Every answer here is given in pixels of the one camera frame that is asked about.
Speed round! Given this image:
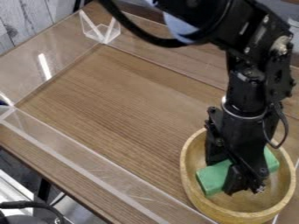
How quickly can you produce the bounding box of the black table leg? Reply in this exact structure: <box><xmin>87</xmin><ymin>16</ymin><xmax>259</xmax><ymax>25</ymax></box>
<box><xmin>37</xmin><ymin>178</ymin><xmax>52</xmax><ymax>201</ymax></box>

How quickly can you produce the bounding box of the white cylindrical container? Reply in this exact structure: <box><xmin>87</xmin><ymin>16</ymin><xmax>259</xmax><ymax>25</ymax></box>
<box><xmin>287</xmin><ymin>17</ymin><xmax>299</xmax><ymax>50</ymax></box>

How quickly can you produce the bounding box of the green rectangular block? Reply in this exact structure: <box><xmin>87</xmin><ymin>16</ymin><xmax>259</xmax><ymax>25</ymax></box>
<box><xmin>194</xmin><ymin>147</ymin><xmax>280</xmax><ymax>197</ymax></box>

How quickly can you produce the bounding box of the clear acrylic tray wall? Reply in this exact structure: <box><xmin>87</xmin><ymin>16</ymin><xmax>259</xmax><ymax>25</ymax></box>
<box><xmin>0</xmin><ymin>9</ymin><xmax>299</xmax><ymax>224</ymax></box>

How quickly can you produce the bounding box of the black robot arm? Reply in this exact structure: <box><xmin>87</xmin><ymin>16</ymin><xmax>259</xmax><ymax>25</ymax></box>
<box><xmin>97</xmin><ymin>0</ymin><xmax>295</xmax><ymax>195</ymax></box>

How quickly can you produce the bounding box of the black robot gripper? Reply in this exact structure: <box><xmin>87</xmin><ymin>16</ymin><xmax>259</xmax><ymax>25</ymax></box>
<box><xmin>203</xmin><ymin>103</ymin><xmax>280</xmax><ymax>196</ymax></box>

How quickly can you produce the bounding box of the brown wooden bowl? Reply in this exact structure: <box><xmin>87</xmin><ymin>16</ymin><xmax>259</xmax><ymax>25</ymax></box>
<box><xmin>180</xmin><ymin>129</ymin><xmax>296</xmax><ymax>224</ymax></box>

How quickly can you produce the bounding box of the black cable loop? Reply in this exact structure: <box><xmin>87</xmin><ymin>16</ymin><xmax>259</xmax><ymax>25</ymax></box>
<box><xmin>0</xmin><ymin>200</ymin><xmax>65</xmax><ymax>224</ymax></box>

